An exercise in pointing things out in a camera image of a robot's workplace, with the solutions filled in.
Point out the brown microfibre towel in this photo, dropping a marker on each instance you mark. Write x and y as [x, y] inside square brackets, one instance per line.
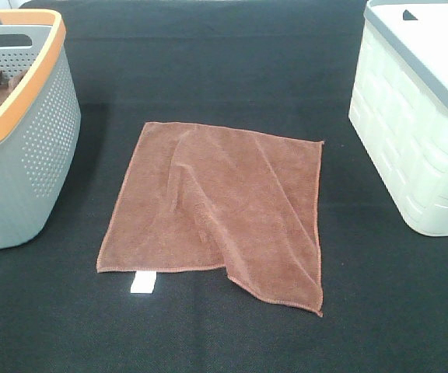
[201, 197]

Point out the white woven-pattern storage basket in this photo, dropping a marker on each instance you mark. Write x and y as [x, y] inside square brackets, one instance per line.
[399, 106]

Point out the black fabric table cover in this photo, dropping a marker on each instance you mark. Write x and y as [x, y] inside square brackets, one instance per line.
[279, 67]

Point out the grey perforated laundry basket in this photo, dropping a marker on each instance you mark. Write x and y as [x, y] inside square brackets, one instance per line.
[39, 121]

